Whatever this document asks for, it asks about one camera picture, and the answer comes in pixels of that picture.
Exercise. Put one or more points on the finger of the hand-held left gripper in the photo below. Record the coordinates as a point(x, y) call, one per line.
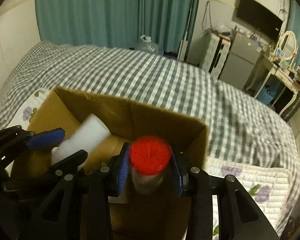
point(45, 137)
point(70, 158)

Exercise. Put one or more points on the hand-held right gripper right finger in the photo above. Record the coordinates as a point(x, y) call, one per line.
point(177, 177)

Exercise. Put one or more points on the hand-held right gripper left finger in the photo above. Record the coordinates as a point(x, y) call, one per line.
point(122, 170)

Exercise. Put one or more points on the white plastic bottle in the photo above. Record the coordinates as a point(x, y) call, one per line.
point(87, 135)

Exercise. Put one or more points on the red cap bottle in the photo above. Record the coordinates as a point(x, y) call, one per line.
point(150, 155)

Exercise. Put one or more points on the brown cardboard box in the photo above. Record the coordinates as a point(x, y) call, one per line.
point(152, 117)

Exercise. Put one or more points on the white floral quilt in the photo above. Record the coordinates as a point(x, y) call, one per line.
point(240, 180)

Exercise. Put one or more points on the grey white checkered blanket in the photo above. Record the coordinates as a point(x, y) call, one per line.
point(140, 75)

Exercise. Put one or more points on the blue plastic basket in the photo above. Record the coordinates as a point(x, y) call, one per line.
point(265, 95)

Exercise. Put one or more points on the clear water jug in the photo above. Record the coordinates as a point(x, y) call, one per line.
point(147, 46)

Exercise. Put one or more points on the white stacked storage shelf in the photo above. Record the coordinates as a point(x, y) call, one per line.
point(212, 52)

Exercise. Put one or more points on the grey small fridge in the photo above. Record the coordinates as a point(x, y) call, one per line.
point(237, 60)

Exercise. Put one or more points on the teal window curtain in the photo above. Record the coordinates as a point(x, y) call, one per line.
point(90, 10)

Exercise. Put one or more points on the dark striped suitcase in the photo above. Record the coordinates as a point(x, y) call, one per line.
point(293, 106)

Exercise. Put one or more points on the white dressing table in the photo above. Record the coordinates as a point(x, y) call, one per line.
point(282, 73)

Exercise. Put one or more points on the white mop pole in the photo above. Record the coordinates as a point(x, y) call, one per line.
point(186, 30)

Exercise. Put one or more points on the clear plastic bag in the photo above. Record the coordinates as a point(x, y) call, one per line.
point(223, 30)

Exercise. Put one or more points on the white oval vanity mirror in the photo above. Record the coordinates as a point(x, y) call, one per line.
point(286, 45)

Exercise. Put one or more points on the black wall television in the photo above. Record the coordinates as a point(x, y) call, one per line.
point(258, 16)

